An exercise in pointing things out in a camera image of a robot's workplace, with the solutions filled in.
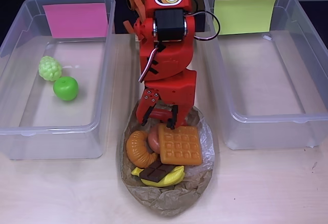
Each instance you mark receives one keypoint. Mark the green toy apple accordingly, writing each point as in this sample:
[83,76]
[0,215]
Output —
[65,89]

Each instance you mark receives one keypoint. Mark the light green toy cauliflower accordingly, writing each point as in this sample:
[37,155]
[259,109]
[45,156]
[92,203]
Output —
[50,67]

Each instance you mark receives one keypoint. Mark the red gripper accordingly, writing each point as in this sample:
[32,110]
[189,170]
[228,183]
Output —
[177,90]

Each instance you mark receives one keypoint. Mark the yellow toy banana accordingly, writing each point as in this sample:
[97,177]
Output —
[174,176]

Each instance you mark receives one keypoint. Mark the yellow-green paper label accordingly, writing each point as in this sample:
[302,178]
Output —
[243,16]

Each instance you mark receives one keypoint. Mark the orange toy waffle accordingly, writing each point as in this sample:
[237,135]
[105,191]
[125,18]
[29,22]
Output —
[179,147]

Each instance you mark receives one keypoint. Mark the brown toy doughnut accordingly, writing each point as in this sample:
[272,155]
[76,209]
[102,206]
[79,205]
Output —
[153,142]

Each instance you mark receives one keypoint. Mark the clear plastic bin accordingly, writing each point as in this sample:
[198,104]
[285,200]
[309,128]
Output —
[256,80]
[15,55]

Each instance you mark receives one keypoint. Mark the red toy chili pepper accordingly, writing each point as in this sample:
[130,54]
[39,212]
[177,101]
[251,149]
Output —
[160,113]

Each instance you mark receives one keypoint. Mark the crumpled brown paper bag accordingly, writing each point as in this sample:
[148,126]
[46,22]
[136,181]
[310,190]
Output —
[174,198]

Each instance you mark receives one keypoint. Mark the orange toy croissant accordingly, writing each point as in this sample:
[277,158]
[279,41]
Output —
[135,149]

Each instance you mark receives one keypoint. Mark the pink paper label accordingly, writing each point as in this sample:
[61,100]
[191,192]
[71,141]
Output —
[77,20]

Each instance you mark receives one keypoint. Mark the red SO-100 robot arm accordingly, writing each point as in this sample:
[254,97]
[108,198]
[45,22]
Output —
[166,60]

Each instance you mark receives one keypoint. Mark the brown toy chocolate bar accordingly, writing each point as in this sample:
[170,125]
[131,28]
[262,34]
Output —
[153,174]

